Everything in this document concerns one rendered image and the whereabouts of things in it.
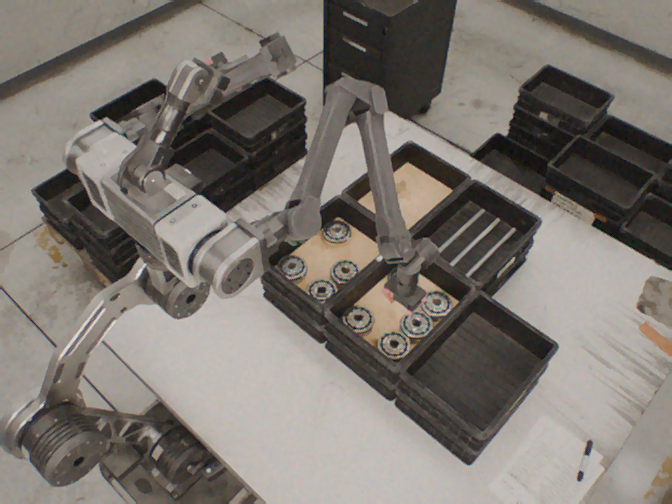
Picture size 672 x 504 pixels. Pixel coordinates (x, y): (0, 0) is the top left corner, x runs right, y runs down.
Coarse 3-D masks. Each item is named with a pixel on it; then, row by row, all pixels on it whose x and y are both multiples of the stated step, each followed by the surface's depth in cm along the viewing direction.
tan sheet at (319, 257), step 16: (320, 240) 222; (352, 240) 222; (368, 240) 222; (304, 256) 217; (320, 256) 217; (336, 256) 217; (352, 256) 217; (368, 256) 217; (320, 272) 213; (304, 288) 208
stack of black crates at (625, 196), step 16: (576, 144) 299; (592, 144) 293; (560, 160) 292; (576, 160) 300; (592, 160) 298; (608, 160) 292; (624, 160) 286; (560, 176) 281; (576, 176) 293; (592, 176) 293; (608, 176) 294; (624, 176) 291; (640, 176) 286; (544, 192) 295; (560, 192) 287; (576, 192) 281; (592, 192) 274; (608, 192) 287; (624, 192) 287; (640, 192) 273; (592, 208) 280; (608, 208) 274; (624, 208) 267; (592, 224) 285; (608, 224) 278
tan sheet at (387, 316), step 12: (420, 276) 212; (432, 288) 209; (360, 300) 206; (372, 300) 206; (384, 300) 206; (456, 300) 206; (372, 312) 203; (384, 312) 203; (396, 312) 203; (384, 324) 200; (396, 324) 200; (372, 336) 197
